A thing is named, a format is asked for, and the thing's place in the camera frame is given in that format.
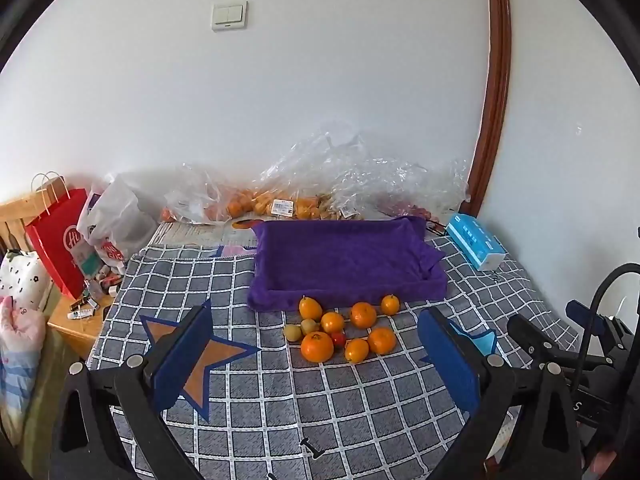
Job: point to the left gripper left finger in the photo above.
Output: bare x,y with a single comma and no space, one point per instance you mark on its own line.
85,442

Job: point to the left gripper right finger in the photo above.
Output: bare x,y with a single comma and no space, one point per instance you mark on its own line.
544,443

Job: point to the yellow green small fruit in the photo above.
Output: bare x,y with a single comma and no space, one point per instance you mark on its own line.
292,333

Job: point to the large orange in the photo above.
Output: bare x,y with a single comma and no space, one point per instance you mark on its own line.
317,347

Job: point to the oval yellow orange fruit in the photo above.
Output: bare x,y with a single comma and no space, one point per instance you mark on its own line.
310,309

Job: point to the small orange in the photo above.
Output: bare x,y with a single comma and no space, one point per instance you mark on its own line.
332,322
390,305

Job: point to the small red tomato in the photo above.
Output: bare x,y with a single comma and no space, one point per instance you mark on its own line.
339,339

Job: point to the medium orange with stem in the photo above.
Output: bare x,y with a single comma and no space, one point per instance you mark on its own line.
362,315

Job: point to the wooden bedside table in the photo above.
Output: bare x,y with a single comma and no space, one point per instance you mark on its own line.
79,335

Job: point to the grey checked blanket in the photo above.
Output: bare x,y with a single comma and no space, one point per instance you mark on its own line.
273,415

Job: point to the white plastic shopping bag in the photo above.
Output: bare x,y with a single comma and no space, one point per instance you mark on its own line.
112,222

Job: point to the pink striped fabric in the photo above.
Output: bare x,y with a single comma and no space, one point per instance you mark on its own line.
22,336

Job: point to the clear bag of oranges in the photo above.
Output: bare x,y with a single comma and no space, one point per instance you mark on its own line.
201,195

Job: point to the blue tissue pack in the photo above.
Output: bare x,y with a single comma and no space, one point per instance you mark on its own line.
480,247

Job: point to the white patterned plush toy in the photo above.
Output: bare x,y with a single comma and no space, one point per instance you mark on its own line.
24,278

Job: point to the red paper gift bag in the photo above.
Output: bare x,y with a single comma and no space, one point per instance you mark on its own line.
53,233

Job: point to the purple towel covered tray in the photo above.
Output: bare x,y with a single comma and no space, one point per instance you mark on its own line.
341,262

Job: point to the clear bag of kumquats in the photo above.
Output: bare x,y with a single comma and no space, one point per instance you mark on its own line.
318,175

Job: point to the clear bag of red fruit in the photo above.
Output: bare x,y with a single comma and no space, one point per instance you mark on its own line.
397,188

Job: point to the brown wooden door frame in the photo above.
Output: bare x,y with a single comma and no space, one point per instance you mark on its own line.
495,100

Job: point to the white wall light switch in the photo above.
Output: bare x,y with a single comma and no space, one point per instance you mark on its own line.
227,16

